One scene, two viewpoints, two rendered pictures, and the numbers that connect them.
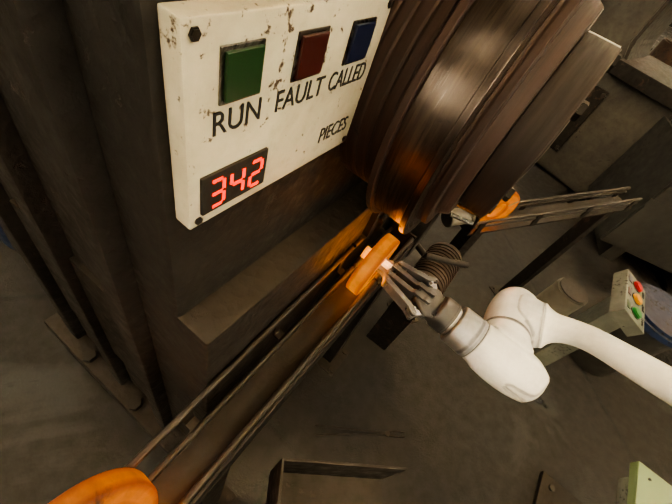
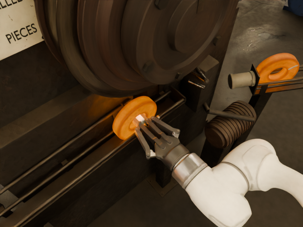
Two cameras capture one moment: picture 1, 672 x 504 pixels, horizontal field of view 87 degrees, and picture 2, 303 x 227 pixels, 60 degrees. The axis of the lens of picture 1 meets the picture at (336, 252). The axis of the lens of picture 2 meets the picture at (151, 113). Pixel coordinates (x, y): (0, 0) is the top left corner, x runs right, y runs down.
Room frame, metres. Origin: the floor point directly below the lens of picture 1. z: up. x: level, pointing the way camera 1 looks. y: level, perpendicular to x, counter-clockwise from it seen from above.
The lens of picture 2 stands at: (0.16, -0.37, 1.42)
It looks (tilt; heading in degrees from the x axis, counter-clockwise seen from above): 54 degrees down; 31
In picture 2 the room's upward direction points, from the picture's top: straight up
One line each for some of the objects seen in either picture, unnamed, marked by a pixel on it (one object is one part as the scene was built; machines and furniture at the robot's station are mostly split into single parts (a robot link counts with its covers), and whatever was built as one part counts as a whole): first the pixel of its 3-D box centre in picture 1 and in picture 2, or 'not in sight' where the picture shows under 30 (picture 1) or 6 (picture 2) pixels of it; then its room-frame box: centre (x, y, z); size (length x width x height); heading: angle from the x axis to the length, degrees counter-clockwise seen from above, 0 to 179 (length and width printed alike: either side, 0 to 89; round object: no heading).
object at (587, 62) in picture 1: (531, 136); (186, 19); (0.58, -0.20, 1.11); 0.28 x 0.06 x 0.28; 162
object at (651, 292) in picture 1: (623, 334); not in sight; (1.27, -1.41, 0.22); 0.32 x 0.32 x 0.43
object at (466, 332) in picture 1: (462, 329); (188, 169); (0.47, -0.31, 0.75); 0.09 x 0.06 x 0.09; 162
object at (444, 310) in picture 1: (433, 306); (170, 151); (0.49, -0.24, 0.76); 0.09 x 0.08 x 0.07; 72
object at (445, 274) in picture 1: (409, 300); (220, 146); (0.88, -0.34, 0.27); 0.22 x 0.13 x 0.53; 162
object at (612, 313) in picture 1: (571, 335); not in sight; (1.03, -1.02, 0.31); 0.24 x 0.16 x 0.62; 162
